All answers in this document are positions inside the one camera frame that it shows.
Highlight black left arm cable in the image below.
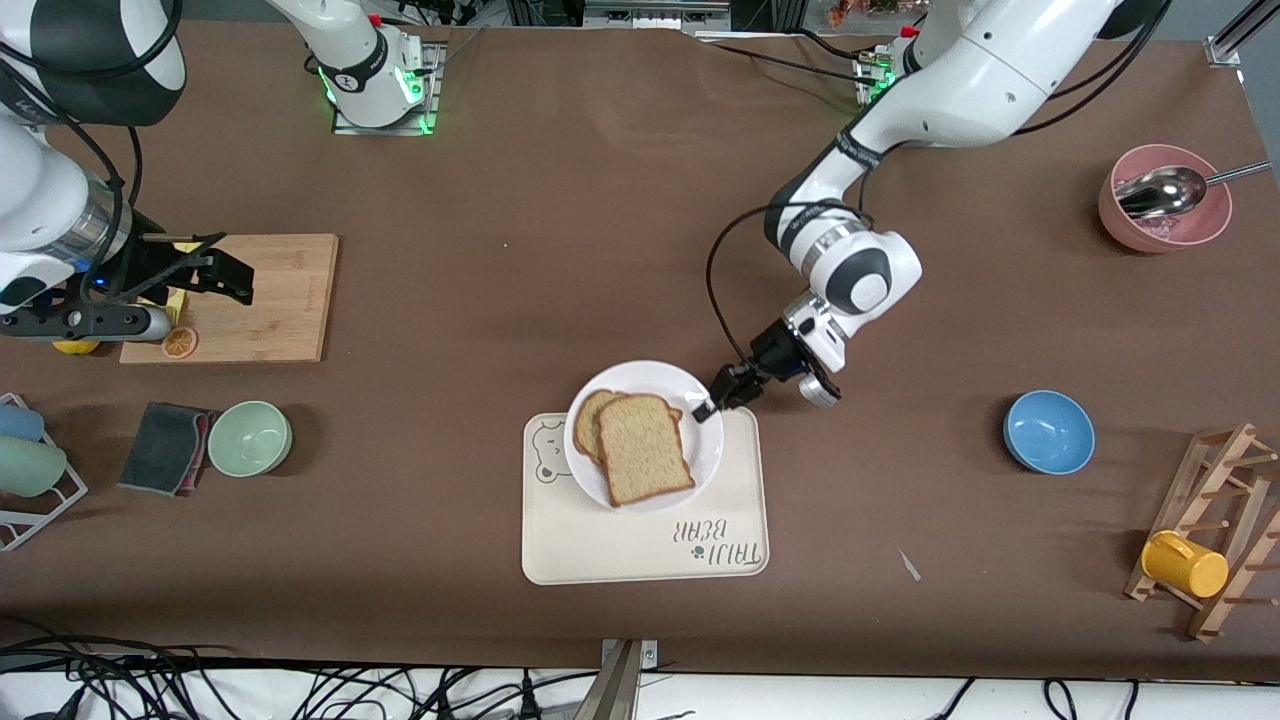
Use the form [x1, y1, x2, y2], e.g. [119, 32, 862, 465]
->
[705, 0, 1173, 373]

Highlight grey background equipment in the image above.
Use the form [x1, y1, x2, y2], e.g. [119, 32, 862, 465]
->
[505, 0, 801, 33]

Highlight white wire rack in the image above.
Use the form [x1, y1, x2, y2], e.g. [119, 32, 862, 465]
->
[0, 393, 89, 552]

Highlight wooden cutting board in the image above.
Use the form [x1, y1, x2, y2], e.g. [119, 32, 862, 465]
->
[119, 234, 339, 365]

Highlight round-topped bread slice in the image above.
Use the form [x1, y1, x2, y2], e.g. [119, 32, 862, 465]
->
[573, 389, 628, 463]

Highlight black floor cable tangle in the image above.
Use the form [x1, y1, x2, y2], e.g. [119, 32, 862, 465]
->
[0, 612, 601, 720]

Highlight colourful flower decoration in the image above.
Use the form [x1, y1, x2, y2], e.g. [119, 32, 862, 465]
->
[825, 0, 906, 26]

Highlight aluminium frame profile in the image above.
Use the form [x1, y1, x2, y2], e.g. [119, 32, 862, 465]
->
[1205, 0, 1280, 69]

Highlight white round plate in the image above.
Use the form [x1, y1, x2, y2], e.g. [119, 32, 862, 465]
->
[563, 360, 725, 511]

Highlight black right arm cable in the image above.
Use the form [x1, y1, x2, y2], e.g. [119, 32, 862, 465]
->
[0, 50, 141, 301]

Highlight large square bread slice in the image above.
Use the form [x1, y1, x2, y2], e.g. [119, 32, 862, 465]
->
[597, 393, 697, 509]

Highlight blue bowl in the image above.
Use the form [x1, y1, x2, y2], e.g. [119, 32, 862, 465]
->
[1003, 390, 1097, 475]

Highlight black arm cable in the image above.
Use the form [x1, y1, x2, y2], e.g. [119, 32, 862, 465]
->
[705, 0, 1173, 373]
[0, 50, 141, 301]

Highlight yellow mug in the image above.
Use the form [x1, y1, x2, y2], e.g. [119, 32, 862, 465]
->
[1141, 530, 1230, 599]

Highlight grey and pink folded cloth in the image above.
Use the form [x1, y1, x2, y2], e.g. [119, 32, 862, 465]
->
[118, 402, 218, 497]

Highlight light blue cup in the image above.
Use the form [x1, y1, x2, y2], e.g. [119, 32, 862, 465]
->
[0, 402, 46, 443]

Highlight pale green bowl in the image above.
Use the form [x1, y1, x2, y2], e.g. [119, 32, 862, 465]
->
[207, 401, 294, 478]

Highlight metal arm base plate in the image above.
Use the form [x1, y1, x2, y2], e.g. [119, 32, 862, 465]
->
[332, 40, 444, 137]

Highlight wooden mug rack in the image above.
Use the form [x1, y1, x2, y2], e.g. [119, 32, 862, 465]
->
[1123, 422, 1280, 642]

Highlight pink bowl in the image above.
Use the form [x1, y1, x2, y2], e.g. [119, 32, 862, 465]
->
[1098, 144, 1233, 254]

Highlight pale green cup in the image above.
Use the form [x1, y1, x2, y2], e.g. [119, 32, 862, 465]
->
[0, 436, 68, 498]

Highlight cream tray with bear print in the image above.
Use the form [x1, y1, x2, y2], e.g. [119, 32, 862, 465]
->
[521, 410, 771, 586]

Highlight large metal spoon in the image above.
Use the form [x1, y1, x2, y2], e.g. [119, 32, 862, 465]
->
[1115, 160, 1271, 219]

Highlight black table cable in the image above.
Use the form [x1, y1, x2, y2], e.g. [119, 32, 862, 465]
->
[695, 28, 881, 89]

